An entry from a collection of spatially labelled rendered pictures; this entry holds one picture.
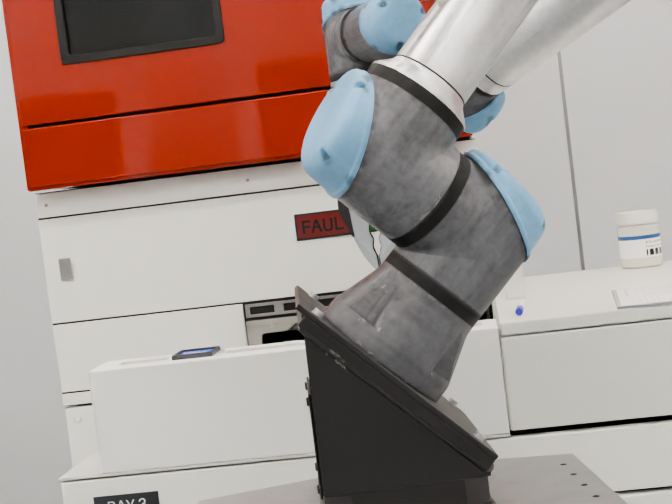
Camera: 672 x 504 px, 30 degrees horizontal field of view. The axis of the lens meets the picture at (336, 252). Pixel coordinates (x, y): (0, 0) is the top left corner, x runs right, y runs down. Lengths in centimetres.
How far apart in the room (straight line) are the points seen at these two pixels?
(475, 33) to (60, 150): 120
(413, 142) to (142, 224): 116
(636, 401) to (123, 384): 67
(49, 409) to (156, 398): 232
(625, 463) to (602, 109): 219
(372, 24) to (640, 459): 65
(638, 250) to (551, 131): 160
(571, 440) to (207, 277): 88
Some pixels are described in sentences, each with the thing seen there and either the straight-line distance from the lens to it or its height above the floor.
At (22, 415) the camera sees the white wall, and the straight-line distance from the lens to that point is 405.
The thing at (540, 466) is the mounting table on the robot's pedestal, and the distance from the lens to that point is 147.
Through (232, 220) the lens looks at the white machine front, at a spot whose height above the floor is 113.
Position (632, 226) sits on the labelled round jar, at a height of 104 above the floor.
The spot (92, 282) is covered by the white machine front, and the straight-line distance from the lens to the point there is 236.
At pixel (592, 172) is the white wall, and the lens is 375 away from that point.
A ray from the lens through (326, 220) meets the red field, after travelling 226.
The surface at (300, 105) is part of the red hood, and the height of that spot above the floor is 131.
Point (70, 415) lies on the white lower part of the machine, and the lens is 241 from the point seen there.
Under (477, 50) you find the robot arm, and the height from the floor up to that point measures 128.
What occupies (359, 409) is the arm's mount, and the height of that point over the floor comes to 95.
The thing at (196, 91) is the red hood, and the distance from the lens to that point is 226.
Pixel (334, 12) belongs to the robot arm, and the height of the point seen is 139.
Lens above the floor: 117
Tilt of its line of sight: 3 degrees down
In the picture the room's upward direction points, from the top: 7 degrees counter-clockwise
